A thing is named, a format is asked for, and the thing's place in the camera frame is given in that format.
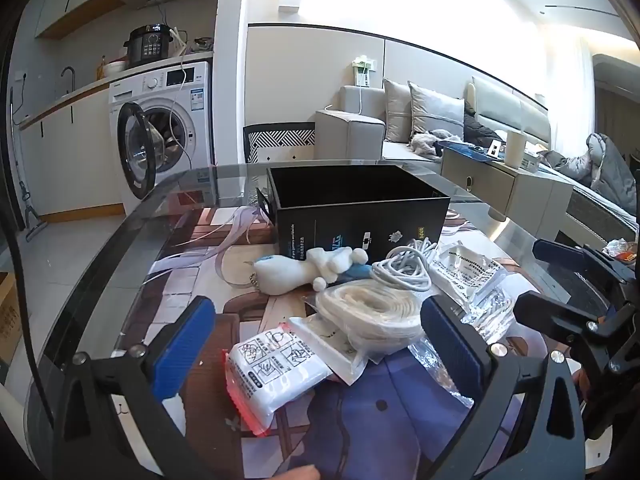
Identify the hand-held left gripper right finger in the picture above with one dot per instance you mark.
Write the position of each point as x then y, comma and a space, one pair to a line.
452, 347

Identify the black pressure cooker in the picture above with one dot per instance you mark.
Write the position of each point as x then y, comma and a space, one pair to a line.
147, 46

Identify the grey fuzzy cloth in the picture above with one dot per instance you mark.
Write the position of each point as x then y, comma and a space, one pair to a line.
430, 142

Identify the white and blue plush toy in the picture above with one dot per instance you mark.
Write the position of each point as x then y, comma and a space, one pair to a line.
295, 270

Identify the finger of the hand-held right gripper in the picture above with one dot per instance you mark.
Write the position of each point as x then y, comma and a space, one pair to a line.
557, 251
545, 312

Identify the floor mop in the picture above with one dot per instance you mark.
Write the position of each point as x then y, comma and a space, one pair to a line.
27, 200

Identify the grey pillow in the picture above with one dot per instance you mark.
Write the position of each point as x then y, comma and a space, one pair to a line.
395, 110
435, 112

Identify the black cardboard box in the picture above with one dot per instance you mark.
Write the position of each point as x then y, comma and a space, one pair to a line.
350, 225

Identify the red-edged white packet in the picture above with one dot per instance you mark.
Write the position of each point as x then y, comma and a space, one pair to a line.
272, 375

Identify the orange snack packet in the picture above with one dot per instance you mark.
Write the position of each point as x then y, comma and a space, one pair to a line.
622, 251

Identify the beige sofa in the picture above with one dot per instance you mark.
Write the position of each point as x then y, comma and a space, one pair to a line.
350, 130

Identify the black jacket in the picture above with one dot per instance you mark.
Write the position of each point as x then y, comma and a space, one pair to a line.
477, 130

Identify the person's left hand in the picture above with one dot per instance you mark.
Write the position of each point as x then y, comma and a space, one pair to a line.
300, 474

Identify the person's right hand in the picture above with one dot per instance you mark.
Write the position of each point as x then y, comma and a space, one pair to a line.
580, 385

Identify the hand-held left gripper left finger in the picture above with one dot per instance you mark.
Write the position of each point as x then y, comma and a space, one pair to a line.
182, 347

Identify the clear printed packet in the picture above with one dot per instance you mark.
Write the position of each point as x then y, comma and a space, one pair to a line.
465, 270

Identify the wall socket with charger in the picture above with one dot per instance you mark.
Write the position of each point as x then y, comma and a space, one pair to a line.
364, 70

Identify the grey down jacket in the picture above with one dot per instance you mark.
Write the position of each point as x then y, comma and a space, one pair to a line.
607, 170

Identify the beige side cabinet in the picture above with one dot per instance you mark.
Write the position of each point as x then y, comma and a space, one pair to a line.
500, 185

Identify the white bowl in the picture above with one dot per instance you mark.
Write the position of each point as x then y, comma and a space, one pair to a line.
115, 66

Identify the brown cardboard box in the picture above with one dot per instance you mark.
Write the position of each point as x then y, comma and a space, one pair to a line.
9, 320

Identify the patterned black chair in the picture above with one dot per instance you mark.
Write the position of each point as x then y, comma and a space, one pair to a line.
280, 140

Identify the crinkled clear plastic bag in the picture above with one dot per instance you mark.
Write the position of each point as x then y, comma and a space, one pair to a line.
445, 375

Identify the kitchen faucet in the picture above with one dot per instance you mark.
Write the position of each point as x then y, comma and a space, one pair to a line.
70, 77

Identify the small white box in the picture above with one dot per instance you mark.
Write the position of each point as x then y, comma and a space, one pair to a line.
530, 161

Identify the small white stand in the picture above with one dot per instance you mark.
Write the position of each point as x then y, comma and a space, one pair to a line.
494, 147

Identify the white cup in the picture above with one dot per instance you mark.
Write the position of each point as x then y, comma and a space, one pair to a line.
514, 149

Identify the blue flat board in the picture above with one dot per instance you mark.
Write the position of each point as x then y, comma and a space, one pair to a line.
467, 149

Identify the white washing machine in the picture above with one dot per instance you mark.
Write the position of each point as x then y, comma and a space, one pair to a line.
175, 125

